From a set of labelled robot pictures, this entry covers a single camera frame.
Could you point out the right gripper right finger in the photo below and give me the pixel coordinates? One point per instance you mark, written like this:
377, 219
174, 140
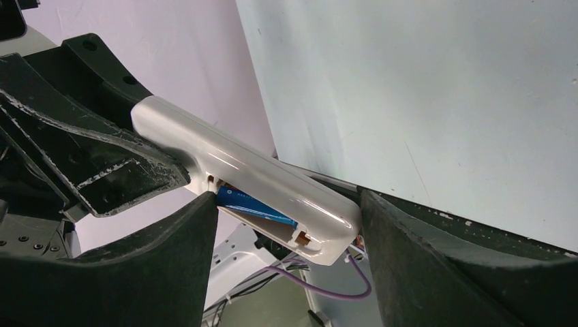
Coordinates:
435, 269

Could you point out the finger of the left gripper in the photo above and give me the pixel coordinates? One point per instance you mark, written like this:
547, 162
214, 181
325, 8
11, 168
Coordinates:
84, 69
61, 155

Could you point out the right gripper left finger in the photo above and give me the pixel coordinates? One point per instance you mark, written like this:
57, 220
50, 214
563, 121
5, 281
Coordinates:
157, 276

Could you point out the blue AAA battery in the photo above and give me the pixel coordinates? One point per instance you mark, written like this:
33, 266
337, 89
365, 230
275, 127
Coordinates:
240, 202

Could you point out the white AC remote control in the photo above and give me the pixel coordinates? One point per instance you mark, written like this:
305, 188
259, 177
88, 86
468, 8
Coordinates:
326, 221

